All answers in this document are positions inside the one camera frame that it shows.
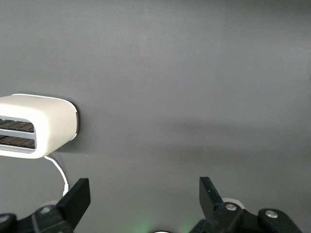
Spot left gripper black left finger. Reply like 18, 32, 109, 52
0, 178, 91, 233

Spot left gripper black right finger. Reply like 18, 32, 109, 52
190, 176, 303, 233

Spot white toaster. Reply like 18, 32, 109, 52
0, 93, 80, 160

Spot dark grey table cover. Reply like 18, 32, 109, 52
0, 0, 311, 233

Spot white toaster power cable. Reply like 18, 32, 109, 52
43, 155, 70, 198

